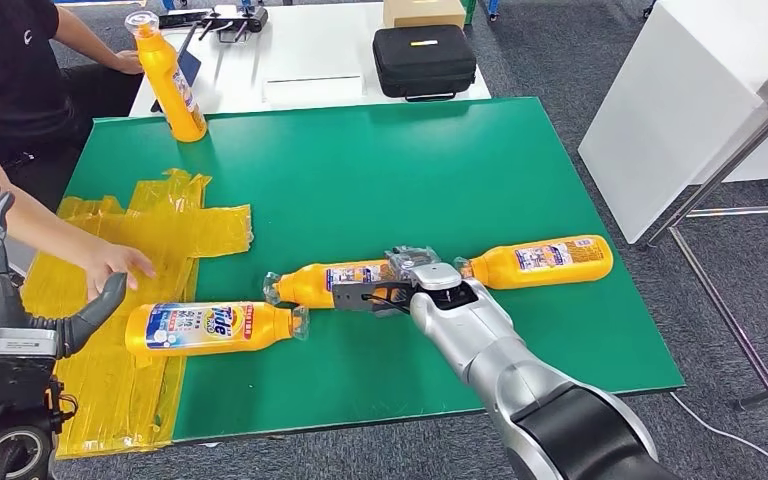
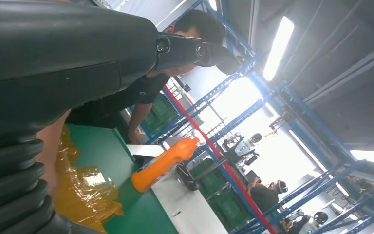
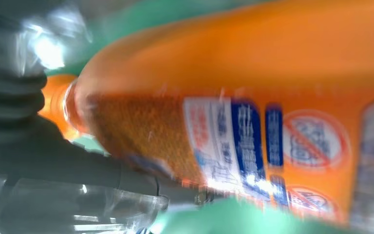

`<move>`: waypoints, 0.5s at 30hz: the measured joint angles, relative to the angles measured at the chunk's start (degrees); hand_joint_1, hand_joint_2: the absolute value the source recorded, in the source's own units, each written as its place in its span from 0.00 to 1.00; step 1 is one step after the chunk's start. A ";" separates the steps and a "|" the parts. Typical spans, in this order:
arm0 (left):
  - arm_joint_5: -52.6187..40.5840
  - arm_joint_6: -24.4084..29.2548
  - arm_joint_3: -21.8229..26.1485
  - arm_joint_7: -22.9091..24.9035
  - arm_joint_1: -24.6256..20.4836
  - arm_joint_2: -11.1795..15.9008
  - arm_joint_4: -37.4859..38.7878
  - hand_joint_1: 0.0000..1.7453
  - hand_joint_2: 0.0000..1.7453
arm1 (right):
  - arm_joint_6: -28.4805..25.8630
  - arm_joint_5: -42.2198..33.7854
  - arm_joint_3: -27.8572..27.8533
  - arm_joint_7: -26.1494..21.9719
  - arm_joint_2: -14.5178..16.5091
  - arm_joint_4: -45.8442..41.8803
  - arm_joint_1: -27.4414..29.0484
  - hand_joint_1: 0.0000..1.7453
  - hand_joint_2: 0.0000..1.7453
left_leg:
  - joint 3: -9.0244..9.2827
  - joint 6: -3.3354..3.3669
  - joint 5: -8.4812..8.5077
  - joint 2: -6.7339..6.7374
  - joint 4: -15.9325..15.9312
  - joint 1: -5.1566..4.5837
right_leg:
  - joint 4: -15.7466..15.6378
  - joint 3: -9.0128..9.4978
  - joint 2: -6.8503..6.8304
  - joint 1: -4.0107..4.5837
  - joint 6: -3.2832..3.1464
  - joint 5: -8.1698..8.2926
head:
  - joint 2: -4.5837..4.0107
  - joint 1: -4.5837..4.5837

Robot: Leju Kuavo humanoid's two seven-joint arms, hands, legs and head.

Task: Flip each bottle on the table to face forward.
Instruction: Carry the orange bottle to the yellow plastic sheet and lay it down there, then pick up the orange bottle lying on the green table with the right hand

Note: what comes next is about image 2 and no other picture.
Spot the orange detergent bottle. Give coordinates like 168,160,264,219
131,130,207,194

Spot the yellow taped plastic sheet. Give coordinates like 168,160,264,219
55,124,125,234

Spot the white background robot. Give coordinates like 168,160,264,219
222,132,262,165

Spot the person with headset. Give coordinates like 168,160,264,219
246,176,289,214

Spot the blue metal shelving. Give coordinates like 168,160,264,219
145,0,374,234

